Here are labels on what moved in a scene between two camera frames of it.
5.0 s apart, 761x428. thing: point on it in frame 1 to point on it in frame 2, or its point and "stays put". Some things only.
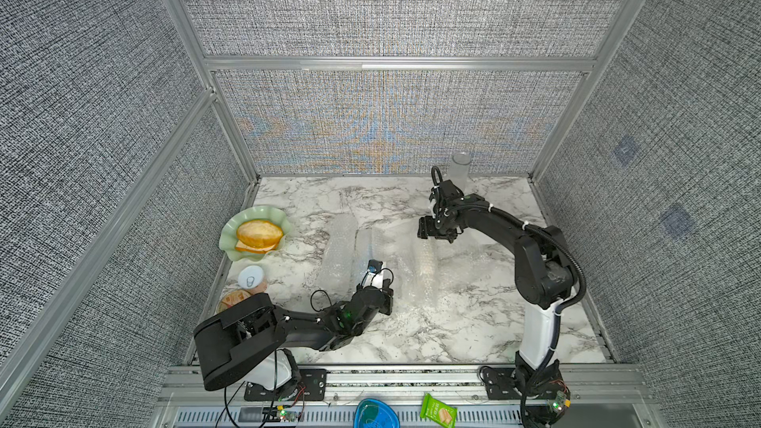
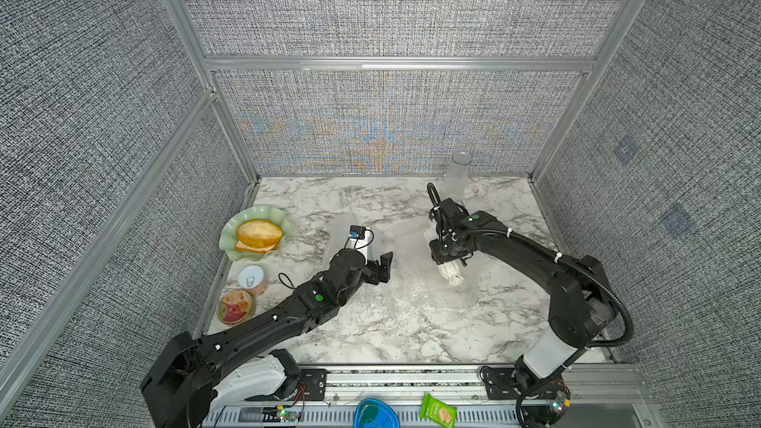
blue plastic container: (375, 413) stays put
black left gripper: (385, 297) to (375, 277)
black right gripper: (424, 229) to (436, 255)
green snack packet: (436, 410) stays put
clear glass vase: (459, 167) stays put
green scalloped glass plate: (251, 233) stays put
